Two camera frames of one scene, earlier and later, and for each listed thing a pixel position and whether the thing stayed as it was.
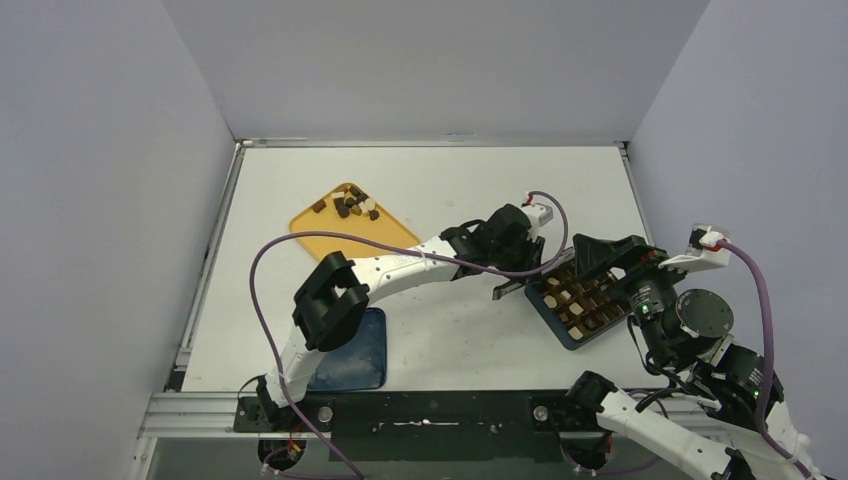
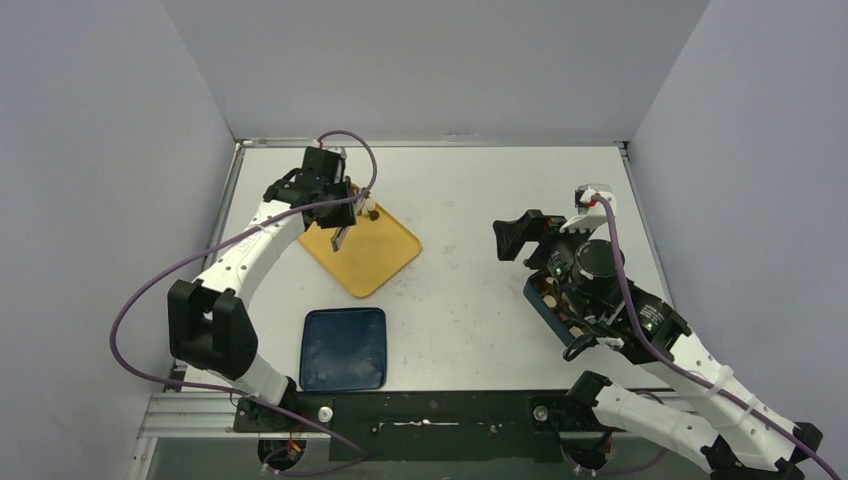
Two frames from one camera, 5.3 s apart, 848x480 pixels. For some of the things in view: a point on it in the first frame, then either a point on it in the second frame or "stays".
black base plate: x=427 y=425 stays
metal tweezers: x=502 y=289 → x=338 y=237
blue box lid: x=362 y=364 stays
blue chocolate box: x=579 y=309 stays
